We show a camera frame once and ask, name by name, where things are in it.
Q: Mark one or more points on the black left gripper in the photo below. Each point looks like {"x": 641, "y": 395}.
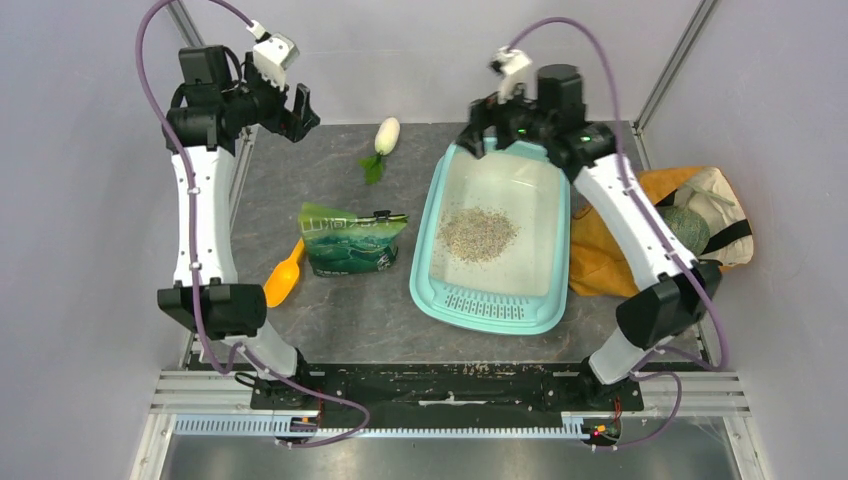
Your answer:
{"x": 290, "y": 124}

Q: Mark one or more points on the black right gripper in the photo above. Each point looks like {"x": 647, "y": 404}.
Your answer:
{"x": 490, "y": 113}

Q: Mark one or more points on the teal plastic litter box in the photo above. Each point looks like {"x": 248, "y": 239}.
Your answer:
{"x": 523, "y": 291}

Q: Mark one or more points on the green litter bag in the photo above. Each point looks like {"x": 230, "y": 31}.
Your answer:
{"x": 337, "y": 245}

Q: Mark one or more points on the orange plastic scoop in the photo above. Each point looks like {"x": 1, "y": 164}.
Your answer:
{"x": 284, "y": 277}

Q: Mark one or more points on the black bag clip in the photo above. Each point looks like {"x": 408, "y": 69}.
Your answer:
{"x": 383, "y": 216}

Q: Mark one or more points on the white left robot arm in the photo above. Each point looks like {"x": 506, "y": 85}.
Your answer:
{"x": 219, "y": 97}

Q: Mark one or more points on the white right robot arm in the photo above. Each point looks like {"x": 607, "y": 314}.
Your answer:
{"x": 675, "y": 289}

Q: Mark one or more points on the grey litter granules pile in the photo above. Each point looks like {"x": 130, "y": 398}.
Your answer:
{"x": 476, "y": 235}

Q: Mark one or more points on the white toy radish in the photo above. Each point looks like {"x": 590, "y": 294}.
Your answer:
{"x": 385, "y": 142}

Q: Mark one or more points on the orange cloth bag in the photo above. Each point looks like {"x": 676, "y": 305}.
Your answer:
{"x": 598, "y": 266}

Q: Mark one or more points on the green netted melon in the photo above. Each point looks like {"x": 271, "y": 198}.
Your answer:
{"x": 689, "y": 227}

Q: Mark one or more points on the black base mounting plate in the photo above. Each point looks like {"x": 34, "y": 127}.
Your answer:
{"x": 453, "y": 395}

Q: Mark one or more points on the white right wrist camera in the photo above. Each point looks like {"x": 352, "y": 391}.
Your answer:
{"x": 512, "y": 66}

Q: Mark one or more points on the white slotted cable duct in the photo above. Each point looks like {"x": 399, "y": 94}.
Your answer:
{"x": 287, "y": 427}

